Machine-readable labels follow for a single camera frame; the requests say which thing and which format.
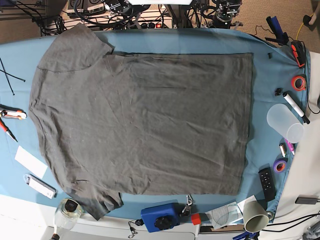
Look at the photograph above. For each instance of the blue table cloth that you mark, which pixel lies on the blue table cloth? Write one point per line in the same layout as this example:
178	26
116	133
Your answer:
273	68

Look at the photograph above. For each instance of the translucent plastic cup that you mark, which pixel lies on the translucent plastic cup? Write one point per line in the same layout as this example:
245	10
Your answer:
282	120

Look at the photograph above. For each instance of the grey T-shirt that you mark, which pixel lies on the grey T-shirt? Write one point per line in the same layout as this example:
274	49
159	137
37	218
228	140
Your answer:
141	124

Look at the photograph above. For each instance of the silver carabiner clip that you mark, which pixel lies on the silver carabiner clip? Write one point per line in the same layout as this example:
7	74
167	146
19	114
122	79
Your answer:
189	200

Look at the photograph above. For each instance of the blue black clamp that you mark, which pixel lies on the blue black clamp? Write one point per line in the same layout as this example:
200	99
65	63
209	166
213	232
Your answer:
281	38

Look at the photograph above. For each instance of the blue box with knob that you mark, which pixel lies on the blue box with knob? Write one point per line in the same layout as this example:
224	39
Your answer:
160	218

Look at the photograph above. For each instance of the black power strip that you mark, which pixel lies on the black power strip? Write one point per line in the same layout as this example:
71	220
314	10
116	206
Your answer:
155	25

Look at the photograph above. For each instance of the orange black tool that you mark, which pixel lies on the orange black tool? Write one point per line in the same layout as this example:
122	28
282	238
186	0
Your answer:
299	53

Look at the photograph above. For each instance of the pink marker pen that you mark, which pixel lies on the pink marker pen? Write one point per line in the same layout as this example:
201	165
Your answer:
290	146

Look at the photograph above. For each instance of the white paper card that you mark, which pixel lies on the white paper card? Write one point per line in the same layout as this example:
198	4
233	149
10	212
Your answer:
30	162

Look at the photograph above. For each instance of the small black clip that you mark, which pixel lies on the small black clip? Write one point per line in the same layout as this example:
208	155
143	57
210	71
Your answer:
278	91

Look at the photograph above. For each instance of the printed paper sheet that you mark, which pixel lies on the printed paper sheet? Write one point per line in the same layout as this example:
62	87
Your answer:
228	214

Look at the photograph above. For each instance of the orange white utility knife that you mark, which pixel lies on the orange white utility knife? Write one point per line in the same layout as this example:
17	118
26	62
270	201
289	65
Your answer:
12	113

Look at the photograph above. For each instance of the white packaged stick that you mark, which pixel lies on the white packaged stick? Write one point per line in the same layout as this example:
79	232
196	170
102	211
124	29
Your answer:
40	186

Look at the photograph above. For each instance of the clear glass jar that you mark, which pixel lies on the clear glass jar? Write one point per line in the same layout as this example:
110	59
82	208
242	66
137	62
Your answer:
67	215

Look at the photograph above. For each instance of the red handled pliers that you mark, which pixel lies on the red handled pliers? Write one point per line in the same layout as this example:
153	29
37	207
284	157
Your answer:
7	130

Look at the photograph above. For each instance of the black white marker pen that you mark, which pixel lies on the black white marker pen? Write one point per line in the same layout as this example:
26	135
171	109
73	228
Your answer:
295	106

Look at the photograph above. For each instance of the small red cube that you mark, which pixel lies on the small red cube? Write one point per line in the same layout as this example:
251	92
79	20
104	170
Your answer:
196	219

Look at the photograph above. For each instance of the black remote control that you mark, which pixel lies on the black remote control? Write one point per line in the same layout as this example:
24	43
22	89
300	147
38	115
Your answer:
267	183

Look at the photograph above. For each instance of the small white battery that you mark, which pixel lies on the small white battery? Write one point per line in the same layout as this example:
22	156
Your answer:
282	150

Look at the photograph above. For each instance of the purple tape roll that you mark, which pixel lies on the purple tape roll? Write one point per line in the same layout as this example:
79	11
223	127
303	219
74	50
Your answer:
280	165

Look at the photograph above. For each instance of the red tape roll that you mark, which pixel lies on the red tape roll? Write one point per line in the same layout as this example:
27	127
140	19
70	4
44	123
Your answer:
299	83

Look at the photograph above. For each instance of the black cable ties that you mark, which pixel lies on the black cable ties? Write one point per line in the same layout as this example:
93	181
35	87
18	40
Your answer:
7	75

